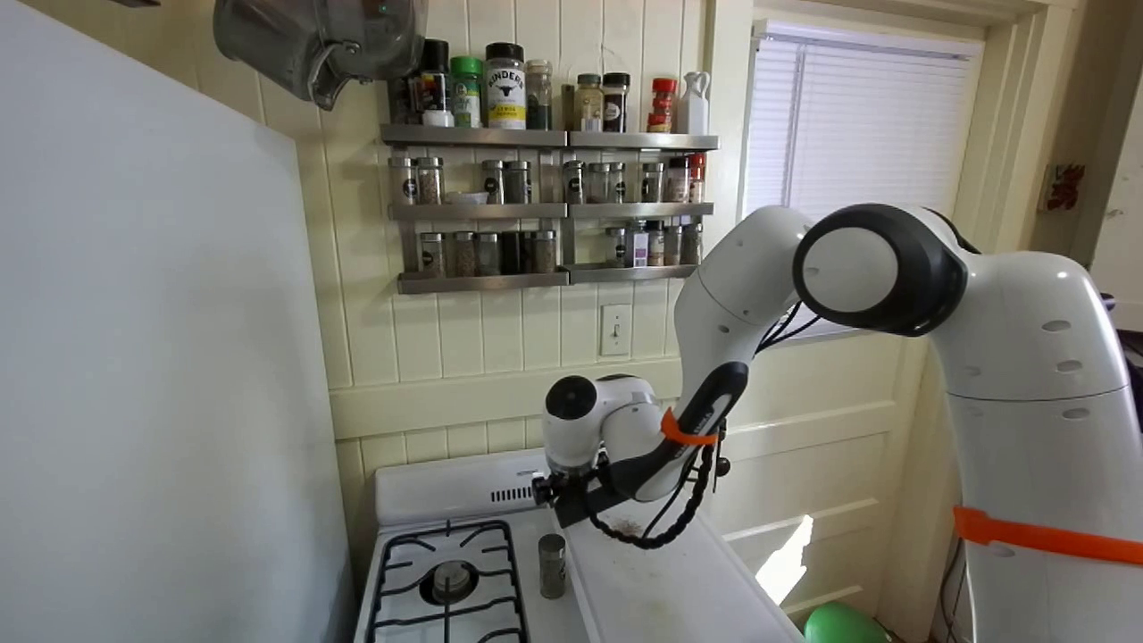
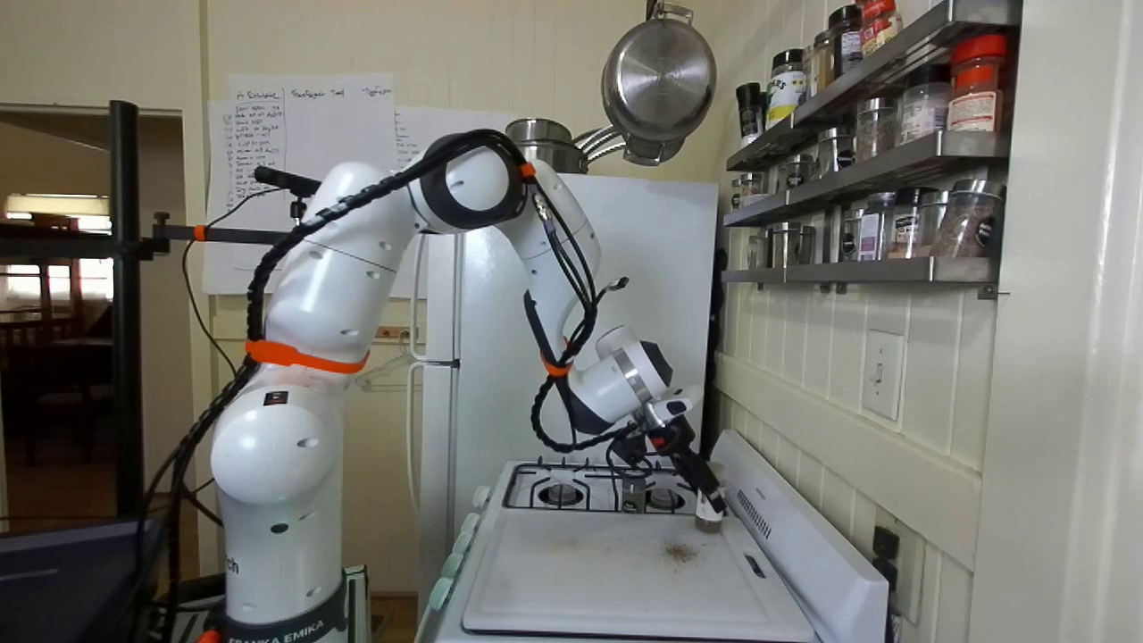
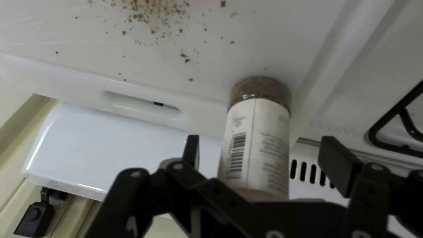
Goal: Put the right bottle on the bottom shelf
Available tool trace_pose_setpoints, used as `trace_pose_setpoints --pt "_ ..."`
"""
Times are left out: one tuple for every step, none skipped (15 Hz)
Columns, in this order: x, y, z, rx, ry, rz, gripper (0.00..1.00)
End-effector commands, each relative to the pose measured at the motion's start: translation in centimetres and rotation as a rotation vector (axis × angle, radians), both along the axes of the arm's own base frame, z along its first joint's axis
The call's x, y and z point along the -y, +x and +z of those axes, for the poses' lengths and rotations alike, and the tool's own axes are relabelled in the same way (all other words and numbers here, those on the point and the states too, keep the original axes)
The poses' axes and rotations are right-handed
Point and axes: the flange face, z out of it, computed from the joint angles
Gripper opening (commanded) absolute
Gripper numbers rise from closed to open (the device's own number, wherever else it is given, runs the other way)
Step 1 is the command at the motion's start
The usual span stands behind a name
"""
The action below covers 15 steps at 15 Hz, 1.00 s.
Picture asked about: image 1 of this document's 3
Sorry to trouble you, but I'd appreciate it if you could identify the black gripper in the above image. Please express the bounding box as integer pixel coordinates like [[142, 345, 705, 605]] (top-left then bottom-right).
[[529, 463, 622, 531]]

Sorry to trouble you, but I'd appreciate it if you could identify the small grey spice bottle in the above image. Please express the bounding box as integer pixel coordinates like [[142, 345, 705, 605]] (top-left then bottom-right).
[[537, 528, 572, 605]]

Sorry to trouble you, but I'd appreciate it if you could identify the steel spice shelf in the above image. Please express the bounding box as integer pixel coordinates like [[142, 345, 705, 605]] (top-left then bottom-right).
[[388, 195, 718, 226], [394, 259, 715, 295], [379, 122, 722, 154]]

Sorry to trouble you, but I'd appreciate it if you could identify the dark bottle with white cap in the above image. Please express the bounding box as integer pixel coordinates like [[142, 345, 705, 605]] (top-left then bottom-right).
[[419, 37, 459, 133]]

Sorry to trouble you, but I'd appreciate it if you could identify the white gas stove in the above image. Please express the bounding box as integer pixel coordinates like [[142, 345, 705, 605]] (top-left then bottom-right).
[[351, 437, 806, 643]]

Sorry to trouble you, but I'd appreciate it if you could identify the black burner grate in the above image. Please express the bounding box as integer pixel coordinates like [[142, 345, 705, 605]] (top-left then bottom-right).
[[369, 516, 529, 643]]

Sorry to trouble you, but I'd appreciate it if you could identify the glass jar brown spice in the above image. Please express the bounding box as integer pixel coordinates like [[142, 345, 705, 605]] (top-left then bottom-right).
[[532, 226, 566, 273]]

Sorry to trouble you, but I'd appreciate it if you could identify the dark spice jar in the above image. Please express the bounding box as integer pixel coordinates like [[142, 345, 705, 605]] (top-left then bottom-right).
[[498, 229, 537, 279]]

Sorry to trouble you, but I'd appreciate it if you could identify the green ball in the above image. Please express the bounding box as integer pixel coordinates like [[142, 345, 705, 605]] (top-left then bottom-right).
[[801, 599, 891, 643]]

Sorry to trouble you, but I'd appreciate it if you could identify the black lid spice jar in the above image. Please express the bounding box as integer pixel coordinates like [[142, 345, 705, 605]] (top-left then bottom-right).
[[600, 66, 637, 134]]

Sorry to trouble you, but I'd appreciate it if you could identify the slim glass spice jar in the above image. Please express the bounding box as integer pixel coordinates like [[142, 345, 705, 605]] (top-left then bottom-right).
[[526, 59, 556, 133]]

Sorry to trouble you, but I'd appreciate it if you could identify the large jar black lid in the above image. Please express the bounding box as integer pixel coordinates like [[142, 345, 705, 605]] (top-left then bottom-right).
[[482, 39, 529, 133]]

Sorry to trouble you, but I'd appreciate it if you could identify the green lid spice jar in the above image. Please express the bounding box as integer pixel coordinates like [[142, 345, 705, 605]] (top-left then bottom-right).
[[446, 54, 486, 133]]

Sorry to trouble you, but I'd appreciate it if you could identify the white refrigerator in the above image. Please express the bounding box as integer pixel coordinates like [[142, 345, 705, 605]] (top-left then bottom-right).
[[0, 0, 353, 643]]

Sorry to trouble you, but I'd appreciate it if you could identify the white window blind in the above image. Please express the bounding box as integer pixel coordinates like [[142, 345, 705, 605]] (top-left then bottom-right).
[[735, 17, 985, 351]]

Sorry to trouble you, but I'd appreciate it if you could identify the large hanging steel pan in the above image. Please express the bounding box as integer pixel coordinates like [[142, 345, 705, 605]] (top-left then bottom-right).
[[212, 0, 386, 115]]

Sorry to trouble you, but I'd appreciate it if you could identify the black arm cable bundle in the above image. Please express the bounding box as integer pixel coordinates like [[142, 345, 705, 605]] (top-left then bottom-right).
[[587, 295, 830, 552]]

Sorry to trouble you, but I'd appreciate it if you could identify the white light switch plate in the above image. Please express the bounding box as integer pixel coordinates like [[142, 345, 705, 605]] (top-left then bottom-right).
[[596, 298, 637, 359]]

